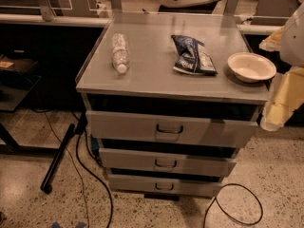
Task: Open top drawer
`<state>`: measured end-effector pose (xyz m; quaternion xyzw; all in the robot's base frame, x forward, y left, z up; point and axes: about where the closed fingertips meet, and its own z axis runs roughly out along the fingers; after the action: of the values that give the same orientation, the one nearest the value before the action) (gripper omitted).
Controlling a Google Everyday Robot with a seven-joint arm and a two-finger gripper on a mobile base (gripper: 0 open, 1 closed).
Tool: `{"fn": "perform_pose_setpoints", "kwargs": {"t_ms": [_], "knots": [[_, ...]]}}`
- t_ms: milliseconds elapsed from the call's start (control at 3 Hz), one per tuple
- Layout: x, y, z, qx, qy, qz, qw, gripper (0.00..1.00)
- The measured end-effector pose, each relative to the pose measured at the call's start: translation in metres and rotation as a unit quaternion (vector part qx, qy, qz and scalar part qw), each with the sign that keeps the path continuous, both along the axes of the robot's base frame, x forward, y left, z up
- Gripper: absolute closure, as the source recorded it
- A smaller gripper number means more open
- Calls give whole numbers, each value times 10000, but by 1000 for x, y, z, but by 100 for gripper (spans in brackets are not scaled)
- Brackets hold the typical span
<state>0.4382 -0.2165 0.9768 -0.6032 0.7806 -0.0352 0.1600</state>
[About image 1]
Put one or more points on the grey drawer cabinet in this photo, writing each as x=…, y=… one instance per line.
x=151, y=85

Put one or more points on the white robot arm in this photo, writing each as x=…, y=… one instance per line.
x=288, y=41

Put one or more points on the blue chip bag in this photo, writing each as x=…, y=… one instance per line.
x=194, y=58

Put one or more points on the grey drawer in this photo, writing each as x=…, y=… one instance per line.
x=169, y=129
x=165, y=162
x=164, y=186

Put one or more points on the grey bottom drawer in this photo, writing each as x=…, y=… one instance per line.
x=164, y=186

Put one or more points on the white bowl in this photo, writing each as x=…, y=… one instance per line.
x=251, y=67

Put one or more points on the grey middle drawer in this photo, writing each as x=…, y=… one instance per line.
x=165, y=162

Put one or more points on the clear plastic water bottle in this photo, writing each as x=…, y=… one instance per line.
x=120, y=53

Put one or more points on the grey top drawer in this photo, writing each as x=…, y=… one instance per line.
x=169, y=129

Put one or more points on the black table leg bar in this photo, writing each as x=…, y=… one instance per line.
x=46, y=186

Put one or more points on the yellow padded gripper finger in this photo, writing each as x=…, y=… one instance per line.
x=288, y=98

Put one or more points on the white railing bar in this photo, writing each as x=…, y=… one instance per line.
x=61, y=21

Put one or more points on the black office chair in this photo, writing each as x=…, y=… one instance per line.
x=205, y=7

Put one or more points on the dark side table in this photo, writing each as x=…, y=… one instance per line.
x=16, y=82

